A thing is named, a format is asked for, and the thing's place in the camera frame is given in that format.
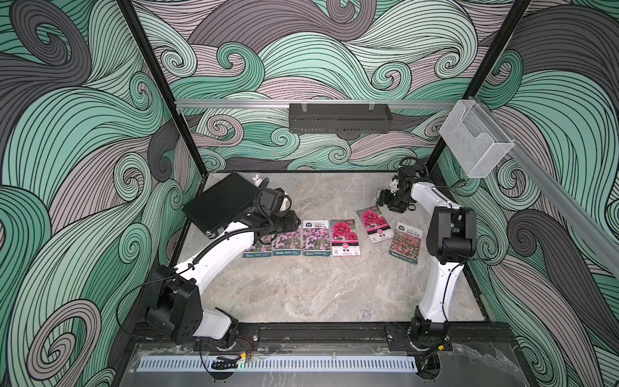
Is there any pink cosmos seed packet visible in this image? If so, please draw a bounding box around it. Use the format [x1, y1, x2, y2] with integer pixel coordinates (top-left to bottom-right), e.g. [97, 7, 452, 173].
[301, 220, 331, 256]
[243, 239, 272, 258]
[272, 230, 302, 256]

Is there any hollyhock seed packet pink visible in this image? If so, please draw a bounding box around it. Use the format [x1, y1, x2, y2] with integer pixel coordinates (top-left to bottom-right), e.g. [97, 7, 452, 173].
[356, 206, 394, 243]

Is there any mixed daisy flower seed packet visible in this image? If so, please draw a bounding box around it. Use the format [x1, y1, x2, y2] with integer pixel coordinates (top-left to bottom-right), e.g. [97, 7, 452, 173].
[388, 222, 423, 264]

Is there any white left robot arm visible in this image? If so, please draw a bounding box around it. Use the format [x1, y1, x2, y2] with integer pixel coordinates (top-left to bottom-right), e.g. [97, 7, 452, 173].
[144, 186, 301, 348]

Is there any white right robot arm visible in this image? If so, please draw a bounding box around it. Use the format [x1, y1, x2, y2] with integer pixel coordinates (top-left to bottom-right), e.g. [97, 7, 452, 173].
[377, 165, 477, 342]

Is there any white rabbit figurine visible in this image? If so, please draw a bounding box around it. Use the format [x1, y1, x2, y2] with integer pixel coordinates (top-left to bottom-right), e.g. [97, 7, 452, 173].
[252, 174, 264, 187]

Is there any black metal case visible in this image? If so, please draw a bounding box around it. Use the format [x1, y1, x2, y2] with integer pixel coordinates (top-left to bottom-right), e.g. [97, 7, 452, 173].
[183, 173, 266, 239]

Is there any clear acrylic wall holder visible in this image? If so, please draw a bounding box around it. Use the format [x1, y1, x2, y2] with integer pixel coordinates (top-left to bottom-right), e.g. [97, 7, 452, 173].
[439, 99, 514, 178]

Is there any black wall tray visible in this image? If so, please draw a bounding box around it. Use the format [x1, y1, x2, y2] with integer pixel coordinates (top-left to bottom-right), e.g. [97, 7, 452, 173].
[289, 104, 393, 135]

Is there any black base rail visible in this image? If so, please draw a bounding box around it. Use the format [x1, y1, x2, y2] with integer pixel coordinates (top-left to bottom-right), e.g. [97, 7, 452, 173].
[124, 322, 515, 356]

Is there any aluminium rail back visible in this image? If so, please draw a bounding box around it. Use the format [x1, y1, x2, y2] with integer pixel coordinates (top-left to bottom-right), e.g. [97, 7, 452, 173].
[175, 98, 457, 111]

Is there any aluminium rail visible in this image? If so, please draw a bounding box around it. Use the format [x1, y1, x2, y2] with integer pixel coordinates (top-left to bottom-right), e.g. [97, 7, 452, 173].
[175, 98, 457, 111]
[482, 105, 618, 276]

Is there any aluminium rail right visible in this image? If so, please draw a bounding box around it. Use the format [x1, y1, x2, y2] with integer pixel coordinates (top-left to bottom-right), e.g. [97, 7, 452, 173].
[482, 105, 618, 276]

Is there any white slotted cable duct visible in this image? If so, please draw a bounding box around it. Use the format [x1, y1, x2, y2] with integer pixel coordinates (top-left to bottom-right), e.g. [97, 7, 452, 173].
[136, 355, 418, 373]

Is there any black corner frame post right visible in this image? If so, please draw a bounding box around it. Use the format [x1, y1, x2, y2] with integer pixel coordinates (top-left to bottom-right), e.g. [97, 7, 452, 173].
[422, 0, 533, 175]

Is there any black corner frame post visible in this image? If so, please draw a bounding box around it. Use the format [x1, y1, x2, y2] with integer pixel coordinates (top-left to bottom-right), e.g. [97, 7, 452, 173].
[422, 0, 533, 175]
[117, 0, 209, 180]

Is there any black corner frame post left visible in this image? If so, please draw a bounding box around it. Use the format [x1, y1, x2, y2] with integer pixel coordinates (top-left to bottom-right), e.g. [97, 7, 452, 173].
[117, 0, 209, 180]

